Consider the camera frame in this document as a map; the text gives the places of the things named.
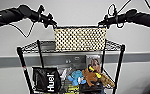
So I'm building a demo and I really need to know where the grey printed box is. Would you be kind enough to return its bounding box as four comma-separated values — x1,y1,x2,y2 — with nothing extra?
59,55,89,72

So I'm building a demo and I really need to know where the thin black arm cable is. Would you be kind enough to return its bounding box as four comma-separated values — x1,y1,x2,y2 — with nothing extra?
114,0,150,18
0,20,37,46

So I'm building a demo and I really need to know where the pale woven basket white lining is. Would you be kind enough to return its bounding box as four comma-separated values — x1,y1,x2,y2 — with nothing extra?
53,25,109,52

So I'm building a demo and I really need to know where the blue plush toy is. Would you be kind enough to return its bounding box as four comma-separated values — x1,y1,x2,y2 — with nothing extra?
68,69,87,87

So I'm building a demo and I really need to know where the doll picture box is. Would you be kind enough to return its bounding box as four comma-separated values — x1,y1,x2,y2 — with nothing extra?
88,57,102,73

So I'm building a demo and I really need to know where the black Huel bag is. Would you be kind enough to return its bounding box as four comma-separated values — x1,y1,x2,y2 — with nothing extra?
31,66,63,94

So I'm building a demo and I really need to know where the tan plush toy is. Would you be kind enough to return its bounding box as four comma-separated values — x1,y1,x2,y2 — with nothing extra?
97,70,116,89

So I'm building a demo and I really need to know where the black wire shelf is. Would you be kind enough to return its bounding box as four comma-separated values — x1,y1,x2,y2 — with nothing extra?
16,39,126,94

